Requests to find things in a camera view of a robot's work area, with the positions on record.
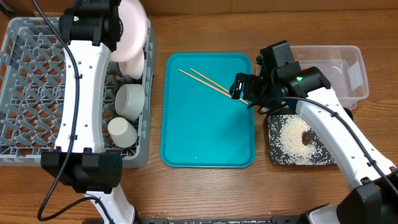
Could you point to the pink small bowl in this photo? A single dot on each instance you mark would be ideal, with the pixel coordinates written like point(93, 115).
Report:
point(134, 67)

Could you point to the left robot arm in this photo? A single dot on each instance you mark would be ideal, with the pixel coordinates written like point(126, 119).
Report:
point(93, 34)

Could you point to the brown mushroom piece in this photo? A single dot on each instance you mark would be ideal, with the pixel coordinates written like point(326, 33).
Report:
point(307, 138)

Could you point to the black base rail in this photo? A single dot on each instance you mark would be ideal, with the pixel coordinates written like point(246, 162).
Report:
point(272, 220)

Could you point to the black waste tray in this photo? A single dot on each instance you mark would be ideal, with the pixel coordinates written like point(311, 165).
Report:
point(273, 152)

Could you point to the large pink plate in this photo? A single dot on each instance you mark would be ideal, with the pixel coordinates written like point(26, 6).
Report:
point(134, 20)

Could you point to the grey plastic dish rack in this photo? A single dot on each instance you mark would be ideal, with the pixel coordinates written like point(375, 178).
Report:
point(33, 87)

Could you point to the pale green cup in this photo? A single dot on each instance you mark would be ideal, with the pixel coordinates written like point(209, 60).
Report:
point(122, 132)

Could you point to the clear plastic waste bin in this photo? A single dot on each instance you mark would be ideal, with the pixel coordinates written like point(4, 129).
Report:
point(342, 65)

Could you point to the teal serving tray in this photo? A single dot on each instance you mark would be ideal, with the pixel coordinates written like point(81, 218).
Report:
point(200, 126)

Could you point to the grey-green bowl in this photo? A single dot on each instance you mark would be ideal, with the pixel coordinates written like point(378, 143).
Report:
point(129, 101)

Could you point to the wooden chopstick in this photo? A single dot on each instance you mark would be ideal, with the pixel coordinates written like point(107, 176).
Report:
point(205, 83)
point(215, 83)

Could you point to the white rice grains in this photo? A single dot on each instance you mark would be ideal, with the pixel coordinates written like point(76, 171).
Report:
point(292, 140)

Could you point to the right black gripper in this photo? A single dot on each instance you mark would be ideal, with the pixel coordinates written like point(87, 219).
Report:
point(247, 88)

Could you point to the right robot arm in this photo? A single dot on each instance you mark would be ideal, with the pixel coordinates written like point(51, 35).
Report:
point(370, 176)

